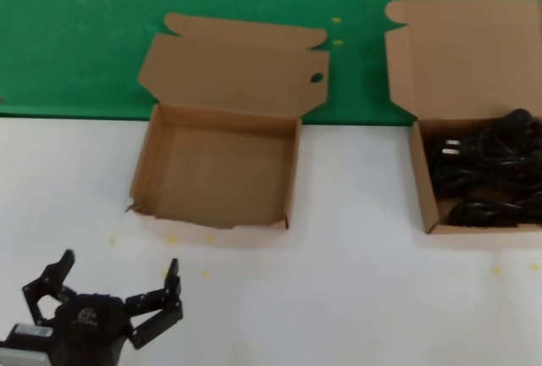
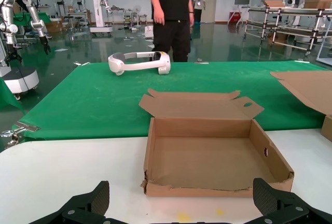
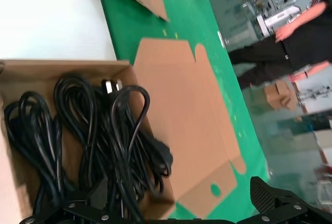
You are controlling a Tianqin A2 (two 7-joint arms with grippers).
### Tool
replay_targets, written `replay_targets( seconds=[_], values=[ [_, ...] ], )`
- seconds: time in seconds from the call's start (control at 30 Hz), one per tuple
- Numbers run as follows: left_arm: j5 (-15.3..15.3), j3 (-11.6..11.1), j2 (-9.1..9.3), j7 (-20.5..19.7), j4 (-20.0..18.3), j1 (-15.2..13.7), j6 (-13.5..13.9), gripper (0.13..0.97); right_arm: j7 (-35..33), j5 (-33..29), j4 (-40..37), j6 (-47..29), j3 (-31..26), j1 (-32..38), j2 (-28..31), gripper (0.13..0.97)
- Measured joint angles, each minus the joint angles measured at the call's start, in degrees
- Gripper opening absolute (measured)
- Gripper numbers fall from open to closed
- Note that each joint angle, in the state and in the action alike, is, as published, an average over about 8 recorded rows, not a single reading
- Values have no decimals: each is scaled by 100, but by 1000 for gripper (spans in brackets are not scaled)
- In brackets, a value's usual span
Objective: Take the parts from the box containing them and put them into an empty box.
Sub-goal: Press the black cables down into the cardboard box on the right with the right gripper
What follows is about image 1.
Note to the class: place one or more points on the cardboard box with holed flap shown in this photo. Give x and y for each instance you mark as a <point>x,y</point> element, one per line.
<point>220,171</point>

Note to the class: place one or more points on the green table mat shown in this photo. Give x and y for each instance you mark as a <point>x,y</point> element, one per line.
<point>63,44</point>

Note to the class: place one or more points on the open cardboard box plain flap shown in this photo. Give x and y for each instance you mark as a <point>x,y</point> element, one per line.
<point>457,65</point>

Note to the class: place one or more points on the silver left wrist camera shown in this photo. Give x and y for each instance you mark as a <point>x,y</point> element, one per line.
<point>25,349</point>

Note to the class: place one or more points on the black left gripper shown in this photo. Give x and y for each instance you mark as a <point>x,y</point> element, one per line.
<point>91,328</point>

